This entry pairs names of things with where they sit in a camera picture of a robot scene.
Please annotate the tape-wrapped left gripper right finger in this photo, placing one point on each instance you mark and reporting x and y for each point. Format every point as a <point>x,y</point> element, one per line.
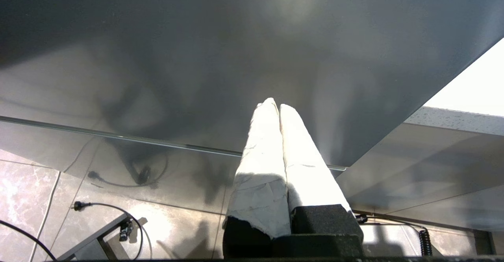
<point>311,183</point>

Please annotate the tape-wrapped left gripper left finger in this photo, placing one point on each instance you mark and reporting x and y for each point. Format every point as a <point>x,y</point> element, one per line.
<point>258,191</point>

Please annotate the grey under-counter cabinet front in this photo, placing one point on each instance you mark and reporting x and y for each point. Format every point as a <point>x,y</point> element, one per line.
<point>433,167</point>

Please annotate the small black clamp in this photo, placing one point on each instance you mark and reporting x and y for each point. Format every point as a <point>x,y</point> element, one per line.
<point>126,230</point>

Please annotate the tall grey cabinet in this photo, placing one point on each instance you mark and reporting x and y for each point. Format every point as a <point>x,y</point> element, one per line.
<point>197,37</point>

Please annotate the grey metal frame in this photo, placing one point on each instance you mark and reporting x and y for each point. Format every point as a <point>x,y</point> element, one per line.
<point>94,240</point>

